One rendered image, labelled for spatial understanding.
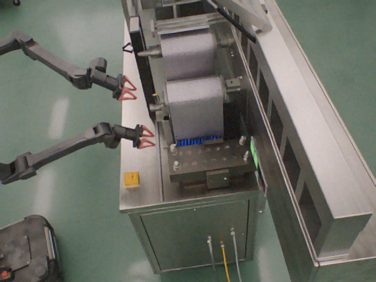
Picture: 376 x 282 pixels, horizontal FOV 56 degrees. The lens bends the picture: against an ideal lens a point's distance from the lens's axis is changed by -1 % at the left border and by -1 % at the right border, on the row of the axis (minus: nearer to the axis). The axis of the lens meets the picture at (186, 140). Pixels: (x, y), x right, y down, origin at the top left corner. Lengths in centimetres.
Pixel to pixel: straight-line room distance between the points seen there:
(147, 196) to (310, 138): 100
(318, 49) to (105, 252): 293
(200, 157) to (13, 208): 190
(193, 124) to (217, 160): 20
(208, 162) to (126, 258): 120
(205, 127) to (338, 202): 99
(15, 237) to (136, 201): 118
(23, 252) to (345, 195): 213
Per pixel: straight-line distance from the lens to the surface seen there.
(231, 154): 165
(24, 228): 270
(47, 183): 318
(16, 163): 171
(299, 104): 98
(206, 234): 200
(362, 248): 102
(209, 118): 164
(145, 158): 185
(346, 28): 455
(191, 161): 164
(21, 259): 256
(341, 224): 81
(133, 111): 211
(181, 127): 166
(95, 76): 151
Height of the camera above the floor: 231
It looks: 48 degrees down
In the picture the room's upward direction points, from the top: 8 degrees counter-clockwise
